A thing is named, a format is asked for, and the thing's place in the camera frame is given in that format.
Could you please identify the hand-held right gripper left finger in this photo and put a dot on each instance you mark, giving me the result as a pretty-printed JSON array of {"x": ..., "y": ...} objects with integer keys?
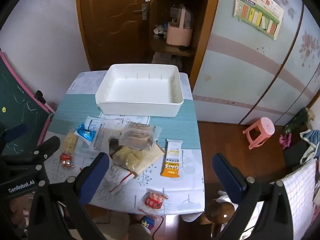
[{"x": 95, "y": 177}]

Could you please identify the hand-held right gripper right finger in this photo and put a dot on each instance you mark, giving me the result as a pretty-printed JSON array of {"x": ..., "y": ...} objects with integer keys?
[{"x": 227, "y": 177}]

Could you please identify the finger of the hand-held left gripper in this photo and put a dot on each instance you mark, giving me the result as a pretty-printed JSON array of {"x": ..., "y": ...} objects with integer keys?
[
  {"x": 47, "y": 146},
  {"x": 15, "y": 132}
]

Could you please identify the pale yellow biscuit packet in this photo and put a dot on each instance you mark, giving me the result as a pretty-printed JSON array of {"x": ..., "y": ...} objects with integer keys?
[{"x": 68, "y": 142}]

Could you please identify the white red striped stick packet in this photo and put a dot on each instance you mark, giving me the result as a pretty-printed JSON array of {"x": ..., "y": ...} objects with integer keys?
[{"x": 120, "y": 186}]

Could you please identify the yellow pastry packet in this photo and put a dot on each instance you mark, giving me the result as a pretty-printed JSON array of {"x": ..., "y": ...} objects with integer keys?
[{"x": 130, "y": 157}]

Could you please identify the clear packet with white label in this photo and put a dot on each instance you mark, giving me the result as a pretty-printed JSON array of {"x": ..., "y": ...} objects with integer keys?
[{"x": 101, "y": 137}]

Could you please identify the blue snack packet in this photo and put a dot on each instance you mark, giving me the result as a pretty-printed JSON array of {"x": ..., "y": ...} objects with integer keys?
[{"x": 86, "y": 133}]

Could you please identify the orange white oat bar packet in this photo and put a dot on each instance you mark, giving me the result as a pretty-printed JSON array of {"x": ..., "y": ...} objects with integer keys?
[{"x": 172, "y": 165}]

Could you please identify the clear brown bread packet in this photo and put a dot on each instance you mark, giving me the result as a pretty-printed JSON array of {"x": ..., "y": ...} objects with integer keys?
[{"x": 138, "y": 136}]

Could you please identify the tan cracker packet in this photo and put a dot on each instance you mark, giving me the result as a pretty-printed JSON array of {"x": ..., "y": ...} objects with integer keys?
[{"x": 152, "y": 156}]

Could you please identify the round red label snack packet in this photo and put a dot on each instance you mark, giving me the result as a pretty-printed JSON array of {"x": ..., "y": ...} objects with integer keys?
[{"x": 153, "y": 200}]

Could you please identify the white plastic bin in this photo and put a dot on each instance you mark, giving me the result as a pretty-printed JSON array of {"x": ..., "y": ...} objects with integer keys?
[{"x": 140, "y": 87}]

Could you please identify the black easel knob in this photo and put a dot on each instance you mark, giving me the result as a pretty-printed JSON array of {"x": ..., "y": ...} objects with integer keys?
[{"x": 40, "y": 96}]

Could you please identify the pink plastic stool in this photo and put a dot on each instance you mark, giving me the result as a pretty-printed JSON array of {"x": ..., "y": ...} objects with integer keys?
[{"x": 262, "y": 127}]

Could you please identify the round white floral placemat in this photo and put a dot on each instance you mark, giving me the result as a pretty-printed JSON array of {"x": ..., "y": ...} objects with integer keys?
[{"x": 117, "y": 120}]

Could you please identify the teal striped table runner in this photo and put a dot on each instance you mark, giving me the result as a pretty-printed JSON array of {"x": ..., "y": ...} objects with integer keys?
[{"x": 182, "y": 130}]

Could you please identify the pink toy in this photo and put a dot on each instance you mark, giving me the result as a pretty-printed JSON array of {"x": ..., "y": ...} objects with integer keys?
[{"x": 285, "y": 141}]

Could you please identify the checkered cloth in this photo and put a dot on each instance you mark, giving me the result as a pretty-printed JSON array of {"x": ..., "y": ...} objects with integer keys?
[{"x": 297, "y": 187}]

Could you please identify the dark bag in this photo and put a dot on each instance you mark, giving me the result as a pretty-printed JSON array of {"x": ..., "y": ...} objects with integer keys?
[{"x": 295, "y": 155}]

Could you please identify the green leafy plant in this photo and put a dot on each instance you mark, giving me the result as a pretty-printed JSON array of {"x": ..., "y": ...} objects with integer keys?
[{"x": 298, "y": 120}]

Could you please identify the blue white towel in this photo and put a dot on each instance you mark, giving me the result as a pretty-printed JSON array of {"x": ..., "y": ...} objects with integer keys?
[{"x": 310, "y": 137}]

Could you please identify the floral pastel wardrobe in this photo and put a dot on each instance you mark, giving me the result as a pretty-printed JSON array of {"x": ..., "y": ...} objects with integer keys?
[{"x": 237, "y": 80}]

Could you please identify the brown wooden door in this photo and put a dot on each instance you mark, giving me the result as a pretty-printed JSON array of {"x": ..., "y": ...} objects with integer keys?
[{"x": 110, "y": 30}]

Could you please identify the wooden corner shelf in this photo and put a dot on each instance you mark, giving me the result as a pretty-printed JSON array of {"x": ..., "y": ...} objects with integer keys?
[{"x": 205, "y": 30}]

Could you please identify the small figurine cluster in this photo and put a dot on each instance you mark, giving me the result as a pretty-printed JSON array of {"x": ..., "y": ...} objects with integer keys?
[{"x": 160, "y": 30}]

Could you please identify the grey storage bag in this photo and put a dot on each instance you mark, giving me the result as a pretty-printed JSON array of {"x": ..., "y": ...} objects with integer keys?
[{"x": 175, "y": 12}]

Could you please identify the green chalkboard pink frame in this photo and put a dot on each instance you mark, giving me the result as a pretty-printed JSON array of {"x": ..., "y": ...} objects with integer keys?
[{"x": 17, "y": 100}]

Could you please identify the wooden chair post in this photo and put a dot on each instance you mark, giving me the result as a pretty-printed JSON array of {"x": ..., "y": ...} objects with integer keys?
[{"x": 220, "y": 213}]

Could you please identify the wall poster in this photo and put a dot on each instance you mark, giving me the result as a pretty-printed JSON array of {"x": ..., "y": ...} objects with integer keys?
[{"x": 257, "y": 7}]

